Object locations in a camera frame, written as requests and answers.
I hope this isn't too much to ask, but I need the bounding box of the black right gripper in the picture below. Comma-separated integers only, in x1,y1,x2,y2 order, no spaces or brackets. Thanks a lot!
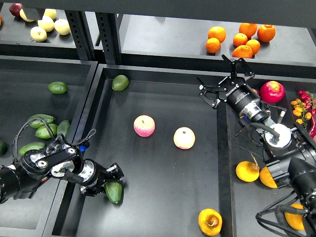
197,54,261,116

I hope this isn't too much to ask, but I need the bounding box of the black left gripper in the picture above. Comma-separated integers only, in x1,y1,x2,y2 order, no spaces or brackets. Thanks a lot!
79,161,124,197

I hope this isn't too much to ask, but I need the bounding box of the dark green avocado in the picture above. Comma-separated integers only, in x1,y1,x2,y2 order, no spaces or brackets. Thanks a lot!
104,182,122,204
56,120,71,141

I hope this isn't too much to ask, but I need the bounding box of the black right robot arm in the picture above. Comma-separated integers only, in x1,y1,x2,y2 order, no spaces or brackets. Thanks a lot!
199,55,316,237

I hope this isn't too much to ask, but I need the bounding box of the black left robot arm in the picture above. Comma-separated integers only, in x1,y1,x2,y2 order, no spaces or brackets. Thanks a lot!
0,141,124,203

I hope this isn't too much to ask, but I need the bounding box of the dark green avocado upright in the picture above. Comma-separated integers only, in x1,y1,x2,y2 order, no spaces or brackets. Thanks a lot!
56,120,71,141

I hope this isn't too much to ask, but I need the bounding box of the green avocado middle of cluster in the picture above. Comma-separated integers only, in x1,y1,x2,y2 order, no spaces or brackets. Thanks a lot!
35,123,57,139

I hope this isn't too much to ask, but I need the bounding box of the yellow pear with long stem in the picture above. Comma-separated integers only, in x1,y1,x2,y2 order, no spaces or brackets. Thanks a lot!
236,153,260,182

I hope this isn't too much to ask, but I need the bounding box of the green avocado at tray corner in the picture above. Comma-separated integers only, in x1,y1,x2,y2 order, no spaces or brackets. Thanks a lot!
112,75,129,91

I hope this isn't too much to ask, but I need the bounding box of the yellow pear middle right tray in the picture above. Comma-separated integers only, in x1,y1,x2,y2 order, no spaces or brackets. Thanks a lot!
259,167,277,189

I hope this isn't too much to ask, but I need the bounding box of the green avocado left tray top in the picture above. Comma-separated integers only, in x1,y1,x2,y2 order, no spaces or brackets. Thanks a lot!
47,81,68,94

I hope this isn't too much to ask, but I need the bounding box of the green avocado at left edge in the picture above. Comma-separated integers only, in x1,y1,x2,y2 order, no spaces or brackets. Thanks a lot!
0,140,7,156

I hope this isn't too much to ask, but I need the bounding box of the orange front wedge shaped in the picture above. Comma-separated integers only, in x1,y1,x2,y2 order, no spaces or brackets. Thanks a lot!
232,45,253,58

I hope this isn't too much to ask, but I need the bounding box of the orange left bottom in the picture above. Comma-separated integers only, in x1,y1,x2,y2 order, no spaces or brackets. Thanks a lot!
205,38,221,54

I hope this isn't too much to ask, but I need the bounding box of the orange centre small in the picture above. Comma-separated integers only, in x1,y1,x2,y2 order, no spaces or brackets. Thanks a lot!
233,33,248,47

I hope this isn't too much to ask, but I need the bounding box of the orange small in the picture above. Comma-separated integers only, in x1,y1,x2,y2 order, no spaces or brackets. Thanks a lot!
233,33,248,47
246,39,261,55

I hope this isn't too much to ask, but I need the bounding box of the orange small right front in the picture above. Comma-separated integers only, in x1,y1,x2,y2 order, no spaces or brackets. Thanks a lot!
246,39,261,55

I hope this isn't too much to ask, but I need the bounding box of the orange left top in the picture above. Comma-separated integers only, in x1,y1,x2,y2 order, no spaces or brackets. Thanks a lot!
208,26,226,43

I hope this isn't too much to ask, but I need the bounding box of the big red apple right tray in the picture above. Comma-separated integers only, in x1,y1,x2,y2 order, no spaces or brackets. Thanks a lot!
259,81,285,103

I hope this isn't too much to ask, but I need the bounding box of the orange top back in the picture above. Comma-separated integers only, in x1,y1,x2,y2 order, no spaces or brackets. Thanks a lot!
239,23,258,38

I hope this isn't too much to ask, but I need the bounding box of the orange right with stem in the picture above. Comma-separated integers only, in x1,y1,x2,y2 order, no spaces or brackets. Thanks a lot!
257,24,276,42

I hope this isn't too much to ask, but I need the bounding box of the pale yellow pink apple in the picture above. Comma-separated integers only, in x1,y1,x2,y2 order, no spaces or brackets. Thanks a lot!
173,127,196,150

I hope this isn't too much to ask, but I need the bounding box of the pink red apple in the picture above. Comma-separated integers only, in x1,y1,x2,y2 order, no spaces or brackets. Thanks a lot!
133,115,156,137

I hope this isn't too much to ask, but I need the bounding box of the black centre tray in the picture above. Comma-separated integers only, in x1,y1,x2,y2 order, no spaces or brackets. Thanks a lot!
44,65,224,237

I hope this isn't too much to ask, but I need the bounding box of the black tray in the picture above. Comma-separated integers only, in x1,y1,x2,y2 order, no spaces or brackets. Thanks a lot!
216,74,316,237
44,65,224,237
0,56,97,237

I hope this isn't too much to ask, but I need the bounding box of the cherry tomato bunch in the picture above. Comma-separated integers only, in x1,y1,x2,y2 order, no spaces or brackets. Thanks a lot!
290,90,316,126

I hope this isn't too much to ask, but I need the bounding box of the red chili pepper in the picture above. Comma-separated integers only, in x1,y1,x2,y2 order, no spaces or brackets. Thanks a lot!
308,116,316,138

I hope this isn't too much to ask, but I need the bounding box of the black right tray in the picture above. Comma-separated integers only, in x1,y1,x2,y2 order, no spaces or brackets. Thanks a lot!
216,74,316,237

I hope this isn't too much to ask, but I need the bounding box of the black left tray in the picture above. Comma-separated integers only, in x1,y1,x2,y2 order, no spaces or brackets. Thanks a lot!
0,56,97,237

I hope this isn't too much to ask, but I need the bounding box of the black shelf upright right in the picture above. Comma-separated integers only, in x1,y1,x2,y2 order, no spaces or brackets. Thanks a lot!
95,12,122,65

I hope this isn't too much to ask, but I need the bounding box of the black shelf upright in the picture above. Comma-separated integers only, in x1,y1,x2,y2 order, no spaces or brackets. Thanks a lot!
95,12,122,65
65,10,96,61

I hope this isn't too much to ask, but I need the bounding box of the black shelf upright left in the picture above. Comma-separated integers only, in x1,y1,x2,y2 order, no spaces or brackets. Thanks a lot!
65,10,96,61

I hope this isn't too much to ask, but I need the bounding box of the pale yellow apple right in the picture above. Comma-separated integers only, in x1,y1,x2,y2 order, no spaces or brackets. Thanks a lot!
54,18,71,36

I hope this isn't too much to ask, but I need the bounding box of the pale yellow apple front left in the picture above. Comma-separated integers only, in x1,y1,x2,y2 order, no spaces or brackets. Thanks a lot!
30,26,47,42

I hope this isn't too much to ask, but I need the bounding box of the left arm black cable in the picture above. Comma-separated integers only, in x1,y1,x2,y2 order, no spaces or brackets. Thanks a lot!
11,117,97,163

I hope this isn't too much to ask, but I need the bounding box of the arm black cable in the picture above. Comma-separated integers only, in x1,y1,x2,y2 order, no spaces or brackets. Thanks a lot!
11,117,97,163
255,189,309,237

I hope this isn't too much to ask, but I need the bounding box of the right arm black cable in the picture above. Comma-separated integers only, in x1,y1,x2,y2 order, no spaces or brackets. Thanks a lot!
255,189,309,237

